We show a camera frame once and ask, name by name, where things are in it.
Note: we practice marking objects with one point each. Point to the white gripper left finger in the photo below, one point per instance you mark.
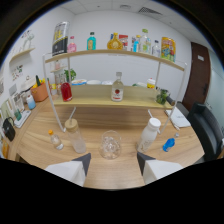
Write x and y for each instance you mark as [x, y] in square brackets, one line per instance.
[71, 170]

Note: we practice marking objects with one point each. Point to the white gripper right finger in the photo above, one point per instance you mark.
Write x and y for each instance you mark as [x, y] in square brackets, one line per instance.
[156, 170]

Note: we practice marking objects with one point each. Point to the blue liquid bottle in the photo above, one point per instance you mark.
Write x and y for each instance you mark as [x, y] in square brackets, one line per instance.
[168, 145]

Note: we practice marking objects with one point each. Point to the orange cap clear bottle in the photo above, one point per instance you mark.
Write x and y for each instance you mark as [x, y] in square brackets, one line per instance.
[56, 141]

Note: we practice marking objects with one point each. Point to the clear jar wooden lid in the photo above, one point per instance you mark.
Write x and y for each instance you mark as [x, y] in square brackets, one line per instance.
[76, 136]

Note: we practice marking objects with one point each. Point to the white cup green contents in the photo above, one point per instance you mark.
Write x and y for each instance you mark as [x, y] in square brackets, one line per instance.
[140, 85]

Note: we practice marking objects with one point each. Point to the silver bottle cap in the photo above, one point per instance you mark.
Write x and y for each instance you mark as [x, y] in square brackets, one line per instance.
[176, 135]

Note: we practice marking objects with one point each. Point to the clear glass with ice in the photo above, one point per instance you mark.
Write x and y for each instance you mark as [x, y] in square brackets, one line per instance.
[110, 146]

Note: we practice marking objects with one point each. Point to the black office chair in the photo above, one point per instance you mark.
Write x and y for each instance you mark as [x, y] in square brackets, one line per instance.
[206, 131]

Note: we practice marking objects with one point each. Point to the yellow orange packet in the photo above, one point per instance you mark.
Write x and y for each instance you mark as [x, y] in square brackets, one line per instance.
[5, 150]

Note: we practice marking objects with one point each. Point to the white tray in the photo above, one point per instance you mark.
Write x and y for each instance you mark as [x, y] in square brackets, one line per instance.
[22, 119]

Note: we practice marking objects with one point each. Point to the glass jar of limes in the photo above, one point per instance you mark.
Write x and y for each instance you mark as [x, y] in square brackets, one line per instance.
[162, 97]

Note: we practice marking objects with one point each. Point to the black handbag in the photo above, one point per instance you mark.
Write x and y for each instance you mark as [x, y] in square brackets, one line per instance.
[9, 130]

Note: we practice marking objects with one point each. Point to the two-tier wooden shelf rack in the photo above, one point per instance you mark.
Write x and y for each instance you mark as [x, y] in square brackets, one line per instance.
[90, 96]

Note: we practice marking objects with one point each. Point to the red liquid glass bottle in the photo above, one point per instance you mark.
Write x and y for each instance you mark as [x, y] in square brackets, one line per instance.
[66, 93]

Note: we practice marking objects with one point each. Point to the orange storage basket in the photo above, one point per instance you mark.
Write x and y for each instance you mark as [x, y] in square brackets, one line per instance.
[40, 93]

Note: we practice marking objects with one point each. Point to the yellow red tub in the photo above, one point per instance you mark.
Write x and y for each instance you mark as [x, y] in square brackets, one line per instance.
[151, 83]

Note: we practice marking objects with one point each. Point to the clear bottle red label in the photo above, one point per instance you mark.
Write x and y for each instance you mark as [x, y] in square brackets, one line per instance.
[117, 91]

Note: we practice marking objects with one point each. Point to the green cucumber toy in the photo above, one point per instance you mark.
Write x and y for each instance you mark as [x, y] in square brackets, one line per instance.
[38, 80]

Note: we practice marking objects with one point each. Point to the white lidded pot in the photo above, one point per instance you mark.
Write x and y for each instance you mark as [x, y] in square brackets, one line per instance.
[27, 84]

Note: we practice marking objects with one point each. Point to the brown door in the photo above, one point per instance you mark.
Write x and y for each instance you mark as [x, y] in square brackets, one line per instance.
[198, 76]

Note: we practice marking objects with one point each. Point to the clear water bottle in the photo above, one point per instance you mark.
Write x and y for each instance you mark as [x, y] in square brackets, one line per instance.
[156, 50]

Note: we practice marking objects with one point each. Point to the pink liquid bottle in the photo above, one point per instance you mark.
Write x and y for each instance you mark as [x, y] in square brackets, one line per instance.
[72, 46]

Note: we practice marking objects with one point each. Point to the small light blue bottle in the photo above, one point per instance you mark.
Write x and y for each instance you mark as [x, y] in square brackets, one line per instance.
[136, 45]

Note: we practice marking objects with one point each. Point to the green cap clear bottle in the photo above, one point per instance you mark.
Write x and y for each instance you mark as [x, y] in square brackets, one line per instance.
[145, 43]

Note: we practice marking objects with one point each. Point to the teal liquid bottle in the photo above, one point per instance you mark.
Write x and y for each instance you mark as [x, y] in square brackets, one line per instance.
[91, 43]

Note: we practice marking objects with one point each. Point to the black yellow snack bag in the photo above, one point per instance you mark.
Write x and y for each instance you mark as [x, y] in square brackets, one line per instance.
[60, 40]

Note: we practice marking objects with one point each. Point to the golden liquor bottle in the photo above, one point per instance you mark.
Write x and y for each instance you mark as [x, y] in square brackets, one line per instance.
[115, 42]

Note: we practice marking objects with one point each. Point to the white decorative figurine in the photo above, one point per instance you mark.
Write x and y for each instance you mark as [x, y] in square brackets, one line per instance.
[28, 40]

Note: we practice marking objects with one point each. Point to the ceiling air vent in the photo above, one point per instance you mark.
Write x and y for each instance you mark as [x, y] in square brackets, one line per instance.
[150, 11]

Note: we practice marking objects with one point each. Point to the white picture frame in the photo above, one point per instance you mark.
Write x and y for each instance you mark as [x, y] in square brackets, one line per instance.
[18, 101]

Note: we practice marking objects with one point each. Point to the green picture frame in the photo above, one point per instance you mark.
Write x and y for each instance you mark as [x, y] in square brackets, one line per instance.
[6, 109]

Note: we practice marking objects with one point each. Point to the wall photo collage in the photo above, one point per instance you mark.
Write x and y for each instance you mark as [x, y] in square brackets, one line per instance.
[17, 72]

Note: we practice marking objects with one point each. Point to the wooden wall shelf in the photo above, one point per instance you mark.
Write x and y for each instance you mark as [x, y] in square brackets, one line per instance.
[21, 54]

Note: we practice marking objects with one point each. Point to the red wall poster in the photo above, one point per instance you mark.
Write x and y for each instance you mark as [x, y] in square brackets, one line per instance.
[124, 40]

